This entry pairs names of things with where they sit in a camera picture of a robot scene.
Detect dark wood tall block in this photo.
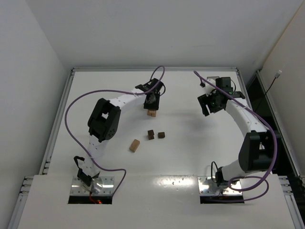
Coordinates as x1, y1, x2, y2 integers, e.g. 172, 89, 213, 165
147, 130, 154, 140

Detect dark wood small cube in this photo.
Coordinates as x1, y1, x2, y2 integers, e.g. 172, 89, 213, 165
158, 132, 165, 139

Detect light wood long block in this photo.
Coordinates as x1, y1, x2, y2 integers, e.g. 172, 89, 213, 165
129, 139, 140, 153

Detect grey transparent plastic tray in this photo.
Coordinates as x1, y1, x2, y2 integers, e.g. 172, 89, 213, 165
207, 76, 219, 81

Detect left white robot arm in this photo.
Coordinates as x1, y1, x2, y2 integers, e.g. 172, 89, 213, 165
64, 78, 165, 194

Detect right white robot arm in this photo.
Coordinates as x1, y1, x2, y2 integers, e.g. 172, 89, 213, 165
197, 76, 280, 189

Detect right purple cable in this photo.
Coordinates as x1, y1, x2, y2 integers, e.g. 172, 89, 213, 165
193, 70, 278, 203

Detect purple cable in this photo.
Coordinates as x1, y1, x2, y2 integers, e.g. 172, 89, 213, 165
64, 65, 166, 194
193, 70, 278, 203

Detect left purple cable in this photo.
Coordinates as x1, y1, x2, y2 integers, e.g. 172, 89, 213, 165
64, 65, 166, 194

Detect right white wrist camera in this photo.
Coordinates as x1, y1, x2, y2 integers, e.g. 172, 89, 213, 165
200, 81, 215, 96

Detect black wall cable white plug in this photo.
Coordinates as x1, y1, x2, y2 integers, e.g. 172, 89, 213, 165
261, 70, 282, 100

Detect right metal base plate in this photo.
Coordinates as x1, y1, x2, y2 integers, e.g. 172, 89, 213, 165
198, 176, 243, 197

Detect metal base plate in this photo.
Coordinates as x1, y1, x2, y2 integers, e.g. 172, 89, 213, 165
70, 177, 114, 197
198, 176, 243, 197

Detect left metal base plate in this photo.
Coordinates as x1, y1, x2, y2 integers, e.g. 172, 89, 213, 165
70, 177, 114, 197

